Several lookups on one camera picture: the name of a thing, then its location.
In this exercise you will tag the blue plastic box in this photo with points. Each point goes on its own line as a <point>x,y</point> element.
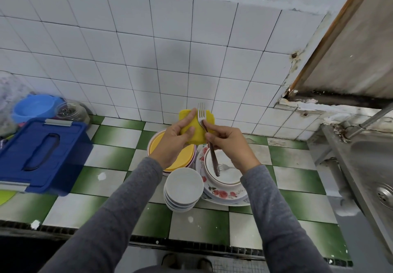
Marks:
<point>40,156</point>

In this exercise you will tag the person's left hand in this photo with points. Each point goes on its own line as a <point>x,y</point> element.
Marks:
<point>172,144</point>

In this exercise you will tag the lime green plastic bowl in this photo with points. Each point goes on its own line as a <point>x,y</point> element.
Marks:
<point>5,196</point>

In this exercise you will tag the stainless steel sink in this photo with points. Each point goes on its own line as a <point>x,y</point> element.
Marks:
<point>368,171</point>

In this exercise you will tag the metal faucet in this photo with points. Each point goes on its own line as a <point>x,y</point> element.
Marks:
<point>368,121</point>

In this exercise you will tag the blue plastic bowl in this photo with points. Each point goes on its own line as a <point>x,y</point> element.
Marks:
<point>35,107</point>

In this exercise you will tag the clear plastic bag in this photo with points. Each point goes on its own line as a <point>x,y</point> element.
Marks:
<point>7,95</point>

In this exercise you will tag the person's right forearm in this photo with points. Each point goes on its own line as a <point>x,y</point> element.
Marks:
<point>282,227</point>

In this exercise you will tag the person's right hand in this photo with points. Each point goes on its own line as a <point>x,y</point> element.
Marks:
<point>233,147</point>

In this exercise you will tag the person's black shoe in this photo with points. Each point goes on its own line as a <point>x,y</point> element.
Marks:
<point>170,260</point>
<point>205,262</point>

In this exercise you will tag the glass jar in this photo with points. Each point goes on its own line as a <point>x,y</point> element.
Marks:
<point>72,111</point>

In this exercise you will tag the stack of small white bowls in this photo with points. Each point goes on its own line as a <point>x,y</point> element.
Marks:
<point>183,187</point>

